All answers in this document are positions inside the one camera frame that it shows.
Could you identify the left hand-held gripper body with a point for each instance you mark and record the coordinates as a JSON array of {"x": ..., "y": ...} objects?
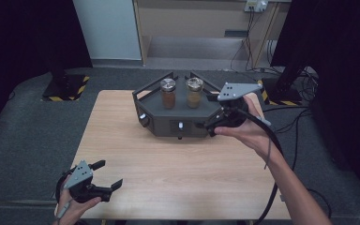
[{"x": 79, "y": 176}]

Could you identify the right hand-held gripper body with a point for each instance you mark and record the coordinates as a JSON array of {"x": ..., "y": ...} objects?
[{"x": 236, "y": 90}]

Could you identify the tan spice jar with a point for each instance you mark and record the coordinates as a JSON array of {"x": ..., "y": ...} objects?
[{"x": 194, "y": 93}]

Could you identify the black corner rack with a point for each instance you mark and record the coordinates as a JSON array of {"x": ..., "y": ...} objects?
[{"x": 181, "y": 120}]

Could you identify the dark brown spice jar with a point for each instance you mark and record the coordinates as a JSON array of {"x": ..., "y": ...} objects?
[{"x": 168, "y": 93}]

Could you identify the person's left hand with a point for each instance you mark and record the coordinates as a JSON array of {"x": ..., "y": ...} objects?
[{"x": 75, "y": 213}]

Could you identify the person's right hand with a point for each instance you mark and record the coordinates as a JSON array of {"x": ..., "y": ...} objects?
[{"x": 256, "y": 134}]

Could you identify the black stand with striped base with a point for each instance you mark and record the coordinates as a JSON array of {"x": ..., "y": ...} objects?
[
  {"x": 63, "y": 89},
  {"x": 281, "y": 93}
]

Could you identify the light wooden desk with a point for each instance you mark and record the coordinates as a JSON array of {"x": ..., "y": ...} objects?
[{"x": 193, "y": 22}]

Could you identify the white power strip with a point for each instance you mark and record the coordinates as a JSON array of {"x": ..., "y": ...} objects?
[{"x": 256, "y": 5}]

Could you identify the dark curtain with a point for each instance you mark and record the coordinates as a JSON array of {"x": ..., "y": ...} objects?
[
  {"x": 343, "y": 62},
  {"x": 18, "y": 37}
]

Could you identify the white panel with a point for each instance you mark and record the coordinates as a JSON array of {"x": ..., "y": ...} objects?
[{"x": 107, "y": 28}]

